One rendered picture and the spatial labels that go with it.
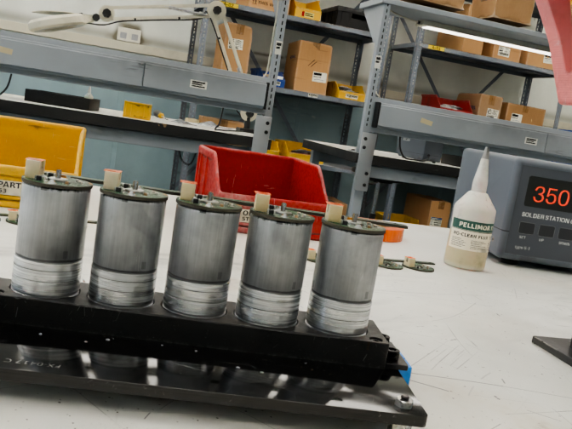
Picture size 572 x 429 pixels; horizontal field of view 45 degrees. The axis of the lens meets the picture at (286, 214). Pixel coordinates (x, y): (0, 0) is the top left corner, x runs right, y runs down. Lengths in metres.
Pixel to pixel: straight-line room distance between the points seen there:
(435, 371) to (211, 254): 0.12
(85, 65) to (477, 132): 1.57
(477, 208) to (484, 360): 0.24
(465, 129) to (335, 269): 2.69
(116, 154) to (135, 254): 4.42
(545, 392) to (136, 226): 0.19
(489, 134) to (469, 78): 2.44
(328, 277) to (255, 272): 0.03
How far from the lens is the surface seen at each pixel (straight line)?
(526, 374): 0.34
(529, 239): 0.64
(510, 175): 0.63
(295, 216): 0.25
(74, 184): 0.26
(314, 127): 4.90
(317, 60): 4.46
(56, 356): 0.24
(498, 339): 0.39
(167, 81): 2.54
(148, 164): 4.69
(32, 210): 0.26
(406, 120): 2.81
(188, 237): 0.25
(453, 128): 2.91
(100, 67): 2.52
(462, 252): 0.57
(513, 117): 5.14
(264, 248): 0.25
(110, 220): 0.25
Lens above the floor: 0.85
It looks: 8 degrees down
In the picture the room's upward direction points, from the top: 9 degrees clockwise
